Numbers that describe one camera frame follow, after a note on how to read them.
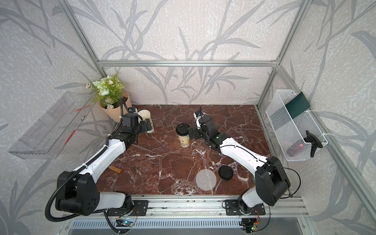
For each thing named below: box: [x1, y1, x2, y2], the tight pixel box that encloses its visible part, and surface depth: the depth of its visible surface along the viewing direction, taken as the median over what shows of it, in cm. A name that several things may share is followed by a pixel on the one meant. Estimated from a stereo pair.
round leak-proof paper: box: [195, 168, 217, 191], surface depth 85 cm
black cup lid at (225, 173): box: [218, 165, 234, 181], surface depth 86 cm
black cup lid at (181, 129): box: [175, 122, 190, 137], surface depth 86 cm
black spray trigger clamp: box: [303, 130, 324, 158], surface depth 58 cm
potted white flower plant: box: [85, 73, 133, 123], surface depth 93 cm
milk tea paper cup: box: [175, 122, 191, 148], surface depth 86 cm
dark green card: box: [285, 91, 311, 119], surface depth 73 cm
